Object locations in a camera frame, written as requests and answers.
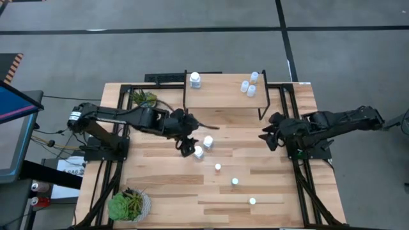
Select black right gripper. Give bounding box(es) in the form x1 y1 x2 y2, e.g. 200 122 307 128
258 111 309 151

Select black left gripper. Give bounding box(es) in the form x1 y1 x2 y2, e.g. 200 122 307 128
164 108 201 158

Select small spiky green plant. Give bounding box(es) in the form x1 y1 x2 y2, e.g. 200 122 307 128
130 89 159 108

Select black power strip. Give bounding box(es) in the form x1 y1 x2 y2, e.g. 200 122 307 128
144 71 223 84

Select succulents in white pot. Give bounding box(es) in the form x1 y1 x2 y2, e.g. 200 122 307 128
107 187 152 224

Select white printed paper sheet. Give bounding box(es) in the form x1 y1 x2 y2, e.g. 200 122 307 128
50 156 86 199

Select grey stand leg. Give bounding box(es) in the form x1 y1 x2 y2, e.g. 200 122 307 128
379 108 409 130

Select monitor with blue screen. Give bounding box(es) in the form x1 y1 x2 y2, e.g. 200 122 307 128
0 79 45 185

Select orange black striped mat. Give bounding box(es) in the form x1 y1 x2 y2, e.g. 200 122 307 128
0 52 24 86

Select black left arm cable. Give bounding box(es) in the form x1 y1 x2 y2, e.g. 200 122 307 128
153 98 220 130

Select wooden shelf black metal frame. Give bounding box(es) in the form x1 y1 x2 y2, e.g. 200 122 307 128
182 69 271 121

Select black aluminium table frame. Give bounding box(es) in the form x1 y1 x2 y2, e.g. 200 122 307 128
73 83 348 229

